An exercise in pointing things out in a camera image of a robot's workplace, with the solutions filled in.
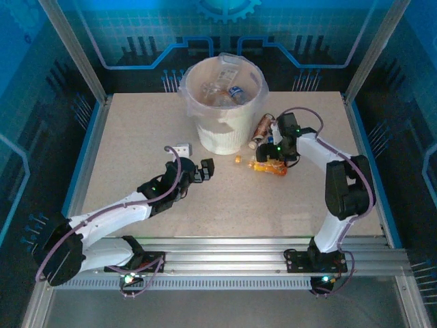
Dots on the orange juice bottle orange cap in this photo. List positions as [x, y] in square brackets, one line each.
[269, 168]

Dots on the brown label drink bottle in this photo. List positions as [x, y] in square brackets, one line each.
[262, 127]

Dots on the clear bottle bluish cap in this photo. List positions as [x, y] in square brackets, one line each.
[228, 58]

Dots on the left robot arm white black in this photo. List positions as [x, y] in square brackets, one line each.
[112, 212]

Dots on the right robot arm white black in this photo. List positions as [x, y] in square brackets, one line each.
[314, 150]

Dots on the white ribbed plastic bin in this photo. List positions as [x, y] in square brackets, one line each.
[225, 136]

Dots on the clear plastic bin liner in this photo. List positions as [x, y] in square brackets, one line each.
[191, 109]

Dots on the blue table edge strip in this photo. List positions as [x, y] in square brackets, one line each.
[369, 153]
[84, 153]

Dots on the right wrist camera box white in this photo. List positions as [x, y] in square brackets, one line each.
[275, 132]

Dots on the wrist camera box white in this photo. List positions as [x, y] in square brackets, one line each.
[275, 132]
[182, 149]

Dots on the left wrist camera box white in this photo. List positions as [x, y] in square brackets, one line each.
[182, 149]

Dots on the aluminium side rail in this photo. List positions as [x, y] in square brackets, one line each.
[361, 153]
[94, 153]

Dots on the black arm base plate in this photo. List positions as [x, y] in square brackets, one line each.
[297, 261]
[153, 259]

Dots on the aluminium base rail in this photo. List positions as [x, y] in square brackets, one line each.
[222, 258]

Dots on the aluminium frame post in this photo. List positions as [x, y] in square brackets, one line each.
[73, 51]
[375, 51]

